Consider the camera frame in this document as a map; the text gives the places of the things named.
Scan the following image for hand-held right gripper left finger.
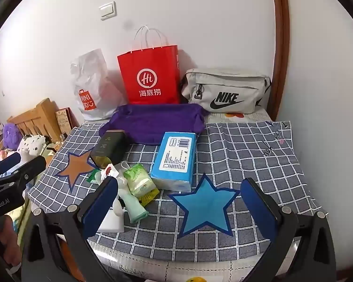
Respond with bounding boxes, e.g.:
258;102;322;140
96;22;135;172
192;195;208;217
20;176;120;282

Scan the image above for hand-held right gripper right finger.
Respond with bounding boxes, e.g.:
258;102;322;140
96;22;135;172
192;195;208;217
240;177;337;282

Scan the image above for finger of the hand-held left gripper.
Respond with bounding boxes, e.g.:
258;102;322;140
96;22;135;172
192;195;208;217
0;155;47;196
0;152;22;180

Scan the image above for white rubber glove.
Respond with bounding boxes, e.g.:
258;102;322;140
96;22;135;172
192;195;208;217
112;167;149;224

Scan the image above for green sachet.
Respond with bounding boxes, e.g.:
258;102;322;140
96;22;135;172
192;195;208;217
87;169;102;184

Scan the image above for white red-print wrapper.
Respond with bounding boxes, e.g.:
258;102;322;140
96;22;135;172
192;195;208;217
100;164;118;181

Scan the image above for green wet wipe pack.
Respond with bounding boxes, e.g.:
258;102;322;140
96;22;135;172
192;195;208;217
122;161;156;199

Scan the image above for yellow mesh bag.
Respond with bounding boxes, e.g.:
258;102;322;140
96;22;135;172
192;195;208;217
140;186;160;207

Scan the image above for person's left hand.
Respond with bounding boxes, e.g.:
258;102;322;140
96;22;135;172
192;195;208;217
0;214;20;260

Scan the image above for wooden nightstand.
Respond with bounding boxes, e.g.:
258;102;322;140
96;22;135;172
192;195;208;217
40;142;62;171

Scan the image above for white spotted pillow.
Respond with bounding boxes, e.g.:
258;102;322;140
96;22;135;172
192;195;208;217
16;134;46;165

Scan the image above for purple plush toy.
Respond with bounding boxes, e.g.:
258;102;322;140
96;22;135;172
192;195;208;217
1;123;22;149

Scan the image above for brown star patch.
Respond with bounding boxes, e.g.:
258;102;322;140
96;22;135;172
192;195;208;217
54;152;99;190

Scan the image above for grey checked cloth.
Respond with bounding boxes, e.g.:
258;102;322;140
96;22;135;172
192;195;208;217
27;120;321;257

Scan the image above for blue star patch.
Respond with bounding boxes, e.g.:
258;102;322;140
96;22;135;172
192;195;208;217
168;173;241;238

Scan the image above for wooden headboard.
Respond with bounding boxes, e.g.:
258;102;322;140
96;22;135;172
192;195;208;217
7;98;62;147

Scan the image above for dark green tea tin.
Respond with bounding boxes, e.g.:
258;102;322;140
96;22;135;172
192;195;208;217
89;130;127;168

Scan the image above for patterned notebook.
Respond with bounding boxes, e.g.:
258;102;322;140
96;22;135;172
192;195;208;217
55;108;80;133

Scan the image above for blue tissue pack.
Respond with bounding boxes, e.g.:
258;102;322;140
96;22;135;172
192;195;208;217
150;131;197;193

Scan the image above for purple towel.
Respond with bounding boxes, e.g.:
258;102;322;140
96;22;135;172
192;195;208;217
99;103;208;146

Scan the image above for white plastic shopping bag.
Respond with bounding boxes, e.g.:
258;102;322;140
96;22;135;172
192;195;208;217
71;48;121;121

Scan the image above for grey waist bag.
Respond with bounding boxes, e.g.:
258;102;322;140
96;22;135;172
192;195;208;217
181;68;273;114

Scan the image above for red paper bag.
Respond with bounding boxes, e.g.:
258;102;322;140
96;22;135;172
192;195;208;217
117;26;181;105

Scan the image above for brown wooden door frame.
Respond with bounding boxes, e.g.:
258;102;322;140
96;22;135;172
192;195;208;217
269;0;292;121

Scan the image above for white light switch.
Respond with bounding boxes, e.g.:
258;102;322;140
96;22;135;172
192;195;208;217
99;1;117;21

